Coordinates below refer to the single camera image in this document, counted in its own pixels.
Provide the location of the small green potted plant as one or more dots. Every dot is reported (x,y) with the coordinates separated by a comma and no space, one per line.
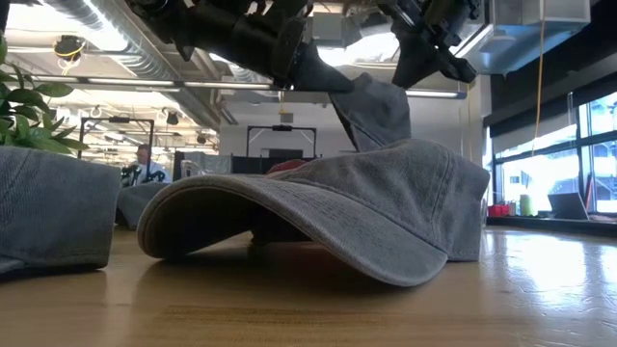
(24,120)

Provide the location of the red box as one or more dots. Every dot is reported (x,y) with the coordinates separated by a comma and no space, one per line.
(499,211)

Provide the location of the white ceiling unit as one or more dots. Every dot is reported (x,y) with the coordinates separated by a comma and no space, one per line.
(530,38)

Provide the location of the person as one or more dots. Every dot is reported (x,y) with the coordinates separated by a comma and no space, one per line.
(147,168)

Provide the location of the green bottle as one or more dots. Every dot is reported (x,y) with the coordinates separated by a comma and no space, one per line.
(527,206)

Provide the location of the black window counter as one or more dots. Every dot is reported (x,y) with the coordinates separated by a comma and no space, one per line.
(554,226)

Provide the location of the round black ceiling device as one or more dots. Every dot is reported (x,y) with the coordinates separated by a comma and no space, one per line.
(69,47)

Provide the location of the black pendant lamp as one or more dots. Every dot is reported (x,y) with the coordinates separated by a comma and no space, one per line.
(172,118)

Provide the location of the maroon baseball cap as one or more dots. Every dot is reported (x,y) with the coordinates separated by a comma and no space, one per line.
(287,167)

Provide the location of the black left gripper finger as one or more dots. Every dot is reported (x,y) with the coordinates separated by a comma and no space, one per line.
(318,74)

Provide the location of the black background robot frame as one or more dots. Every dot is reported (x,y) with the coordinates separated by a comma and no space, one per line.
(282,127)
(118,119)

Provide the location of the silver ventilation duct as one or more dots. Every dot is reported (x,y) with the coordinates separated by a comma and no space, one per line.
(144,58)

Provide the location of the long ceiling light strip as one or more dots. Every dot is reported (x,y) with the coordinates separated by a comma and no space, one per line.
(144,82)

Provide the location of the grey square wall panel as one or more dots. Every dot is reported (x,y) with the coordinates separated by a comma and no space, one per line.
(287,117)

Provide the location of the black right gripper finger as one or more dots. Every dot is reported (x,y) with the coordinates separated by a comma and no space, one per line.
(414,62)

